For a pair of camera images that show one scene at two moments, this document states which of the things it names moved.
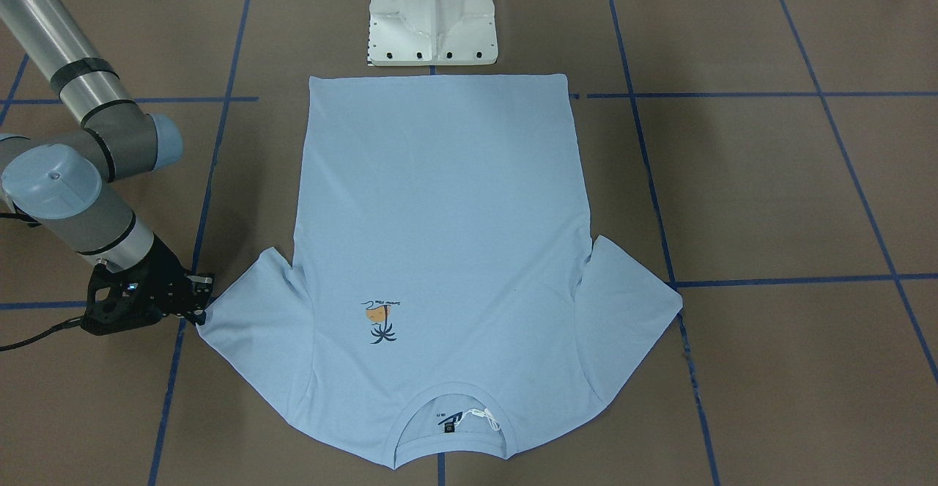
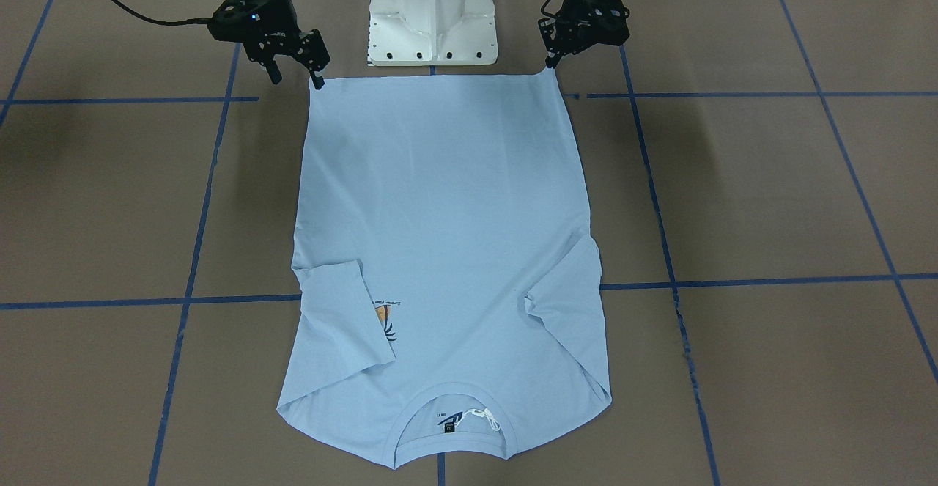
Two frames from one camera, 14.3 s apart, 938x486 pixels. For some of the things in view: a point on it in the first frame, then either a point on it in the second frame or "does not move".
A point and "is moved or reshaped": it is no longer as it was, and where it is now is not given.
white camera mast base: x=438 y=11 does not move
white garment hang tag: x=486 y=413 does not move
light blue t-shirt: x=442 y=299 is moved or reshaped
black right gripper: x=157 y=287 -> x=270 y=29
